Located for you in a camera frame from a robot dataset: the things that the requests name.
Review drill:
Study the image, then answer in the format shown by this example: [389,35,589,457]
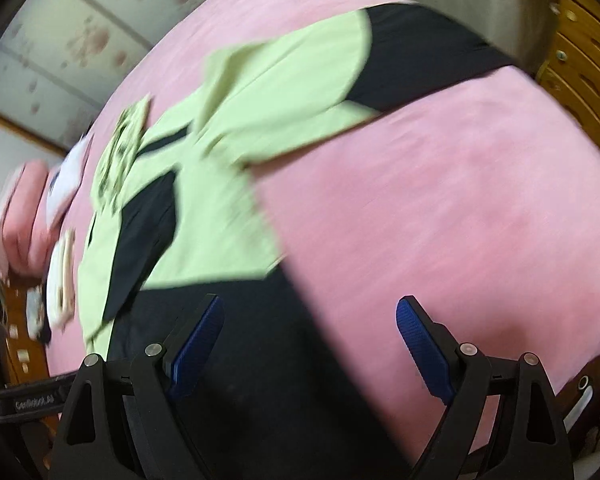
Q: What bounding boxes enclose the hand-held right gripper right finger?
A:
[395,295,576,480]

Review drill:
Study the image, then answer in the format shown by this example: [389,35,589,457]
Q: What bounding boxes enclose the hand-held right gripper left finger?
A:
[55,294,226,480]

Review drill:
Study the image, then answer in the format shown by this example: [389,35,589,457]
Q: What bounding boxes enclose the green and black garment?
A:
[77,2,518,480]

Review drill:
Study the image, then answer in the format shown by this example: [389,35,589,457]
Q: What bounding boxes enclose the folded cream clothes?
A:
[47,229,79,328]

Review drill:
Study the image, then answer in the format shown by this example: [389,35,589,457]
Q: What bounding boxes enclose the wooden headboard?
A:
[0,275,51,388]

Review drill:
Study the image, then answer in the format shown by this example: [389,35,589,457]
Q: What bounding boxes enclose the folded grey cloth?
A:
[26,287,47,336]

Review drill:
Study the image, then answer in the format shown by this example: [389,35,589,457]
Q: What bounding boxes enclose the pink bed blanket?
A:
[45,0,600,461]

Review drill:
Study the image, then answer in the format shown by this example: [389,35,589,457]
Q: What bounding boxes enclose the white pole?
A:
[562,375,596,433]

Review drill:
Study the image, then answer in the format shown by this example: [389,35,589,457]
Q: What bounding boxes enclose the folded pink quilt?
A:
[0,160,56,281]

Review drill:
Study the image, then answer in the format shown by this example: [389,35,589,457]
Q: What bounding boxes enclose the white pillow with blue print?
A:
[44,134,96,223]

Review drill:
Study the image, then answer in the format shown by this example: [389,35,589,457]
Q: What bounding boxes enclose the wooden drawer cabinet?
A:
[534,0,600,157]

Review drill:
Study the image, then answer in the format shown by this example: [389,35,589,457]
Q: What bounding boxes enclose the floral wardrobe doors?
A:
[0,0,223,157]

